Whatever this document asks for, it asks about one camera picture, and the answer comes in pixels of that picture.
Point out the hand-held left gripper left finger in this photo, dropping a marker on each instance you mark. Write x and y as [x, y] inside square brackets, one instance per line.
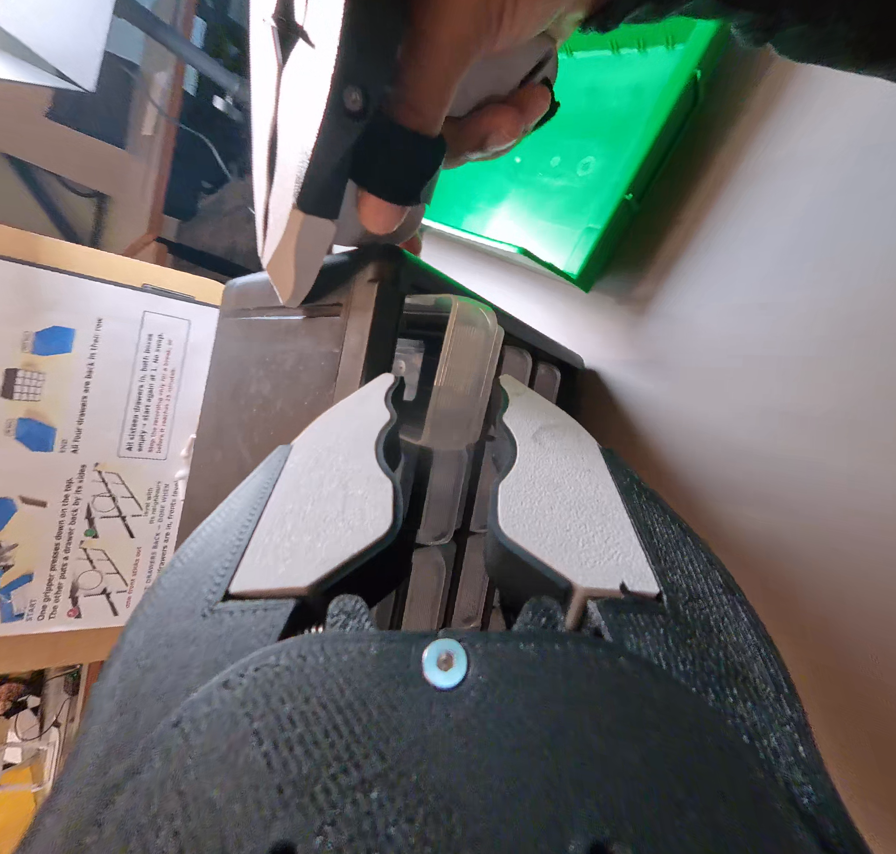
[322, 518]

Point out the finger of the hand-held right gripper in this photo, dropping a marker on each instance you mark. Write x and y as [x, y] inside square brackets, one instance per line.
[308, 168]
[262, 98]

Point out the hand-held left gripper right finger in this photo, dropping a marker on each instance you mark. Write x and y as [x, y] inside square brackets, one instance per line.
[574, 518]

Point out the black drawer cabinet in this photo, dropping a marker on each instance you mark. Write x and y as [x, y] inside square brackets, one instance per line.
[280, 392]

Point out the green plastic bin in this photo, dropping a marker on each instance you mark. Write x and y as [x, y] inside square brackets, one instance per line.
[560, 189]

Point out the clear plastic drawer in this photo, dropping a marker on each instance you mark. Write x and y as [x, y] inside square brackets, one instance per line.
[462, 378]

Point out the pale desk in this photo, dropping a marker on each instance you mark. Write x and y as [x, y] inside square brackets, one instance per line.
[735, 448]

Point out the grey light stand pole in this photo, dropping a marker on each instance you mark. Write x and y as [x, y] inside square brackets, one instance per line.
[182, 46]

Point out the set of clear drawers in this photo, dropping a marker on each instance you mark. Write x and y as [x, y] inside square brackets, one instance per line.
[427, 581]

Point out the white reflector panel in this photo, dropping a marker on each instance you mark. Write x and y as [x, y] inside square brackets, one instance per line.
[56, 14]

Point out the white instruction sheet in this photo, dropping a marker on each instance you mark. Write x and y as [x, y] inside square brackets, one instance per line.
[105, 448]

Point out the instruction sheet on board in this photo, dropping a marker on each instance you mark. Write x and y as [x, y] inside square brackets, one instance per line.
[70, 252]

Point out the cluttered side table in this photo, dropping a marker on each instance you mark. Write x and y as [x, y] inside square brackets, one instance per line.
[42, 707]

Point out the yellow object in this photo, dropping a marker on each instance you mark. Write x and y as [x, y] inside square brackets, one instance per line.
[21, 791]

